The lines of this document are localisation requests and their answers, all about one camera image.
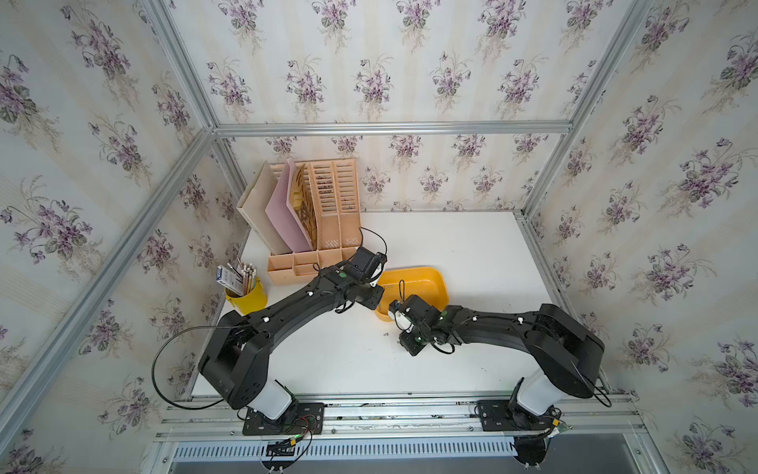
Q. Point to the peach plastic desk organizer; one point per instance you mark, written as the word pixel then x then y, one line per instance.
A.
pixel 334 187

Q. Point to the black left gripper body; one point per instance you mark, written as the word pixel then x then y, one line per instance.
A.
pixel 369 295

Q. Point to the pens in cup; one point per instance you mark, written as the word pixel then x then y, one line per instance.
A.
pixel 238 279

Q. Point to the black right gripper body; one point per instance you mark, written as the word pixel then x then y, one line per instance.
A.
pixel 411 342

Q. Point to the pink folder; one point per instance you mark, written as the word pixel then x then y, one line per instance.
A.
pixel 281 214

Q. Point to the patterned brown folder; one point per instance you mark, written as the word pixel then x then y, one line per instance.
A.
pixel 301 200

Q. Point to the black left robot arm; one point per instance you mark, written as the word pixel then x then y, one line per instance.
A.
pixel 237 356

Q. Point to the beige folder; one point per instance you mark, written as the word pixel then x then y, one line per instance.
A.
pixel 252 207

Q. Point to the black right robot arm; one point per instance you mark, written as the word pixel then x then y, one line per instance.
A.
pixel 568 356

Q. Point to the yellow plastic storage box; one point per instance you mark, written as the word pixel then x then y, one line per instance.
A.
pixel 425 282

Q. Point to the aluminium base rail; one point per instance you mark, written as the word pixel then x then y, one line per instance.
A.
pixel 387 427

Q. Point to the yellow pen cup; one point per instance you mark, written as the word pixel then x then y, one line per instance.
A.
pixel 254 301

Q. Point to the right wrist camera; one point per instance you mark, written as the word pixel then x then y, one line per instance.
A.
pixel 397 314

